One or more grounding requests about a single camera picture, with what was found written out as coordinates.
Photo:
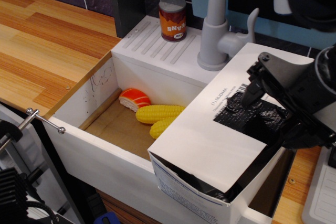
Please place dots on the white cone lamp shade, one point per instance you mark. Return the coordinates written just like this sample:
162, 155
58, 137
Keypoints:
282, 7

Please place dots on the grey toy faucet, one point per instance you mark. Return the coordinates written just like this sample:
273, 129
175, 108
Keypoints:
218, 44

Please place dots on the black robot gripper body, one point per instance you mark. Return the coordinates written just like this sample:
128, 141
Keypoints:
306, 91

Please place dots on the white cardboard box with flap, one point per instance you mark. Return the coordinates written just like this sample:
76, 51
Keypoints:
211, 152

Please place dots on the brown beans can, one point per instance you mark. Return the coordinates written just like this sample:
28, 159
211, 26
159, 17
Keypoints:
172, 14

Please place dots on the orange salmon sushi toy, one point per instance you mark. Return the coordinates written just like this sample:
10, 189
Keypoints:
134, 99

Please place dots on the yellow toy corn lower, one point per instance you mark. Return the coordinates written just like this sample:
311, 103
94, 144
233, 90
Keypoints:
160, 126

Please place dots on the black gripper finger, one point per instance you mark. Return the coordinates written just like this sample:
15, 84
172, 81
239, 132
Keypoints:
253, 93

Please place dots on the metal clamp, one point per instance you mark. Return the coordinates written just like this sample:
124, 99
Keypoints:
14, 133

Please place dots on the white appliance at right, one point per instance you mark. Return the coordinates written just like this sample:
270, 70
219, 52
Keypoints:
320, 203

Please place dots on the yellow toy corn upper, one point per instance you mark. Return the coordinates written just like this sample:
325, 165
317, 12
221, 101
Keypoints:
153, 113

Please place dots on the yellow toy corn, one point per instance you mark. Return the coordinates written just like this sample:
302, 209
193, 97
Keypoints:
160, 126
153, 113

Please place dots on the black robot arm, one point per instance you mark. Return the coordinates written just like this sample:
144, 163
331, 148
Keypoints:
315, 14

